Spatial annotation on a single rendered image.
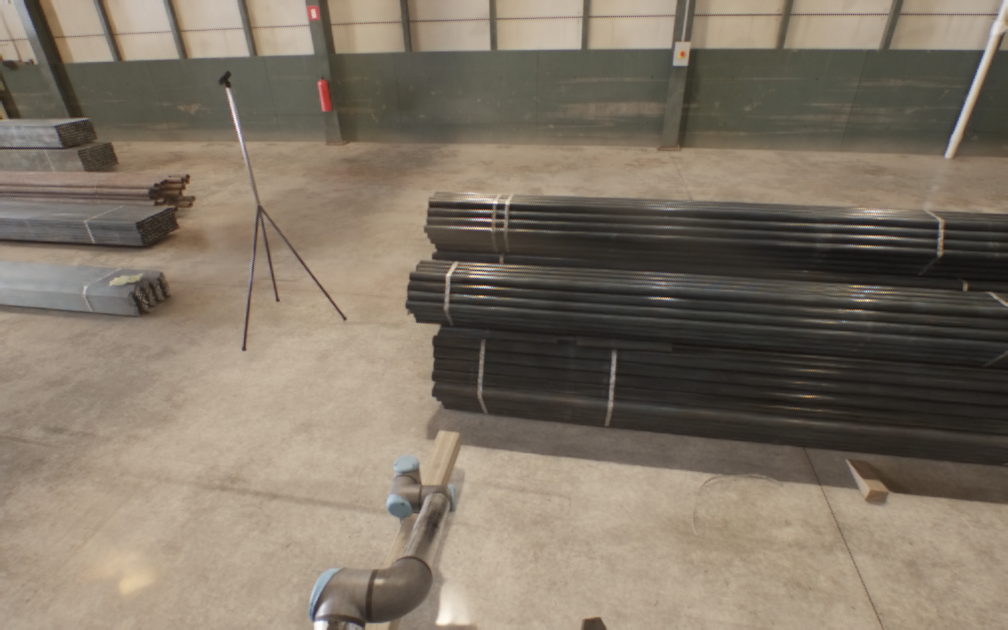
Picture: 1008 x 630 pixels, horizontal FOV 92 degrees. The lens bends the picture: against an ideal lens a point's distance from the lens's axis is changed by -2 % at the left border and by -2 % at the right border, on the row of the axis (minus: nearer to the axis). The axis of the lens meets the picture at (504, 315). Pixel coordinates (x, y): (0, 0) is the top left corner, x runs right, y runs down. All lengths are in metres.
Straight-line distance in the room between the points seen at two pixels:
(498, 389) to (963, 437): 2.11
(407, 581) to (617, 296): 1.59
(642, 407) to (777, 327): 0.71
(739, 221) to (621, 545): 1.67
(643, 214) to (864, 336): 1.15
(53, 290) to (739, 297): 4.84
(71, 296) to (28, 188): 3.38
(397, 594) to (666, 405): 1.64
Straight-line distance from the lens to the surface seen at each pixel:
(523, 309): 2.45
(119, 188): 7.35
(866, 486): 2.90
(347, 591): 1.36
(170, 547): 2.74
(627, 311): 2.44
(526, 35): 9.48
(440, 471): 2.33
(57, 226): 6.88
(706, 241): 2.82
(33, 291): 5.37
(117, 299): 4.77
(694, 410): 2.59
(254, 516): 2.68
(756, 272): 3.00
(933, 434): 2.98
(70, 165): 10.46
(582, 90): 9.29
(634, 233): 2.79
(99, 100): 13.70
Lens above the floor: 1.89
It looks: 30 degrees down
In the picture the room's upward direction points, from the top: 1 degrees counter-clockwise
